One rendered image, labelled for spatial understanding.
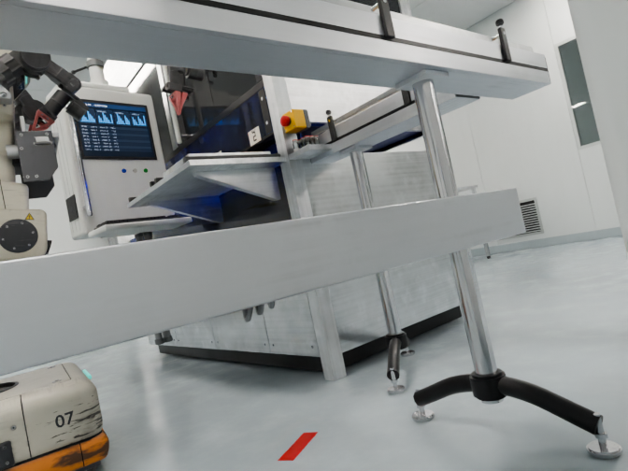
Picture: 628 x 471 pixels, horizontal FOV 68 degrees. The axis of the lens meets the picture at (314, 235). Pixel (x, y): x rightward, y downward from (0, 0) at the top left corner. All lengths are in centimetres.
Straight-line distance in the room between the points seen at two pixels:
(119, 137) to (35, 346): 213
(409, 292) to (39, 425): 146
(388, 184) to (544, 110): 426
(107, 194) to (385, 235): 187
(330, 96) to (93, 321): 162
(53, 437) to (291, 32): 117
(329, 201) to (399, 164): 50
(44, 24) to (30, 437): 106
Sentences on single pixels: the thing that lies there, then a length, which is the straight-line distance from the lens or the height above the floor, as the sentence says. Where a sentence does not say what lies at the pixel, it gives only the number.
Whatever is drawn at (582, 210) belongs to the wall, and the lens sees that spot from 609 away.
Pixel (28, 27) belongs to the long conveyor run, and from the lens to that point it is 74.
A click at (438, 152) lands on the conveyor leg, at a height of 66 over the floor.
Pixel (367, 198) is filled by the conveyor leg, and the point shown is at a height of 65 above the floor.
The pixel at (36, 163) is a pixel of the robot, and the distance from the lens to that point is 170.
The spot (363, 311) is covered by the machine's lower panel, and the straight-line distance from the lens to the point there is 193.
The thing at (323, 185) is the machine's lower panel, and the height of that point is 75.
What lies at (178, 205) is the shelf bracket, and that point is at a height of 83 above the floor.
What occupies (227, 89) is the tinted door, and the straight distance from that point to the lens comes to 221.
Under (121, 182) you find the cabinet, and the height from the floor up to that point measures 105.
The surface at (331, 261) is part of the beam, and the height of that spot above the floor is 47.
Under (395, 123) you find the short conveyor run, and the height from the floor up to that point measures 85.
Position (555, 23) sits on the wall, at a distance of 635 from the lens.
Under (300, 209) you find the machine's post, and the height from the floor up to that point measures 66.
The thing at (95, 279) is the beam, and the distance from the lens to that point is 61.
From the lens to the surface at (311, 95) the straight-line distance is 199.
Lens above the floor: 49
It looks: 2 degrees up
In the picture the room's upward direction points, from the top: 12 degrees counter-clockwise
